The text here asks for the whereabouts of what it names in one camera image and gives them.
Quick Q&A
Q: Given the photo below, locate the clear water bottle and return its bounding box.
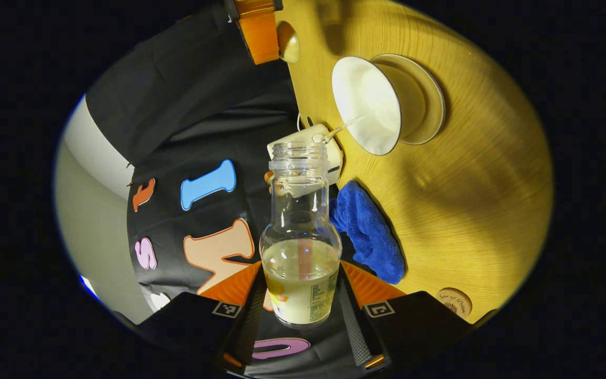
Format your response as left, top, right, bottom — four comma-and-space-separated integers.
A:
259, 141, 343, 328

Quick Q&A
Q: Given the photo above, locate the round cork coaster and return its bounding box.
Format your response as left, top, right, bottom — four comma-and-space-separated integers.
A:
436, 287, 473, 316

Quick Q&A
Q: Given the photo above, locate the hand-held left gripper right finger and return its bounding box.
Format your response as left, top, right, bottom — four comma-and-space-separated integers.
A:
337, 261, 472, 375

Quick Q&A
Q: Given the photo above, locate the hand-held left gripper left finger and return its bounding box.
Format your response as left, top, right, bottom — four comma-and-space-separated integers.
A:
137, 262, 264, 375

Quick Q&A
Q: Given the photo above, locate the white toaster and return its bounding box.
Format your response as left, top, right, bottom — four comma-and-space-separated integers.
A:
267, 124, 344, 186

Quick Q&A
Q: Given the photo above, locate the blue towel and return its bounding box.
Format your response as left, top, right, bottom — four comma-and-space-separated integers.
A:
329, 181, 406, 285

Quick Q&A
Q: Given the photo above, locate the cream teacup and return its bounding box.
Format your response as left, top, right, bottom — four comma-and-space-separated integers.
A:
331, 55, 403, 156

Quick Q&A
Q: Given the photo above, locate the black backdrop cloth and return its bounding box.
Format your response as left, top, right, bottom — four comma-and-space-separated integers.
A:
85, 0, 388, 377

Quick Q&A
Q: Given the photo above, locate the cream teacup lid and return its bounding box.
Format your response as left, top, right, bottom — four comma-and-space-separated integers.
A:
277, 20, 301, 65

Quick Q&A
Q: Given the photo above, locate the cream saucer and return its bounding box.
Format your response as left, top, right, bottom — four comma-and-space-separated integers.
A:
371, 53, 446, 146

